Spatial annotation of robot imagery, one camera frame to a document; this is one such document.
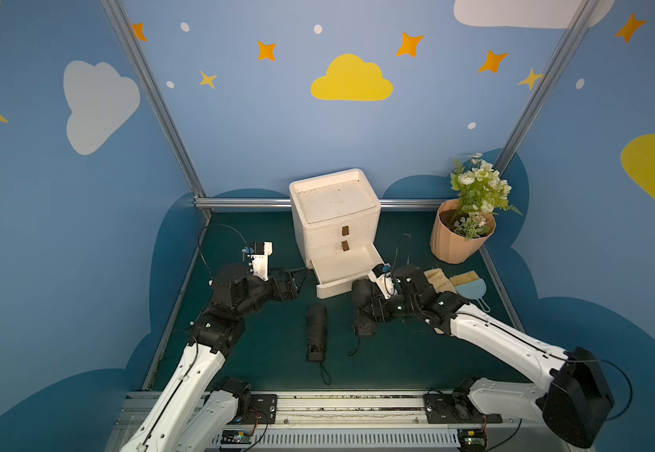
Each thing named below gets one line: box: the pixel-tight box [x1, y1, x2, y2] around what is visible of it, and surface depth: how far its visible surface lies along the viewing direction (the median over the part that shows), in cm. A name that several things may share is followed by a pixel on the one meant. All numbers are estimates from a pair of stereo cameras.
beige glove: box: [423, 267, 458, 295], surface depth 103 cm
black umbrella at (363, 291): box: [351, 278, 379, 337], surface depth 78 cm
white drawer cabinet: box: [288, 168, 385, 299], surface depth 95 cm
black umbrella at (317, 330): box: [305, 305, 330, 387], surface depth 88 cm
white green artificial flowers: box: [449, 152, 524, 241], surface depth 92 cm
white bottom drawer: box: [309, 242, 385, 300], surface depth 99 cm
